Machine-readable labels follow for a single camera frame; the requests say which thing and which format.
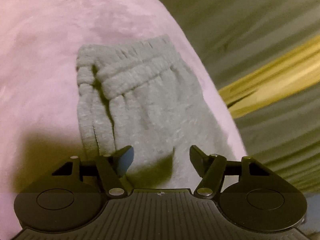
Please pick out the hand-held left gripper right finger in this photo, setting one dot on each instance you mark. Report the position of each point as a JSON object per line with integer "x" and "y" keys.
{"x": 197, "y": 158}

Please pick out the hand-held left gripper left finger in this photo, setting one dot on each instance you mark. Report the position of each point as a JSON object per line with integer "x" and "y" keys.
{"x": 126, "y": 158}

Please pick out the grey pants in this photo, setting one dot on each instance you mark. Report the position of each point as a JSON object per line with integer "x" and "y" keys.
{"x": 147, "y": 105}

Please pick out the pink fleece blanket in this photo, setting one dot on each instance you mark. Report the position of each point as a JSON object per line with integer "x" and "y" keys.
{"x": 47, "y": 62}

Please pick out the yellow wooden frame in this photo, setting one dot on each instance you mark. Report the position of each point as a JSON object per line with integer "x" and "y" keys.
{"x": 272, "y": 80}

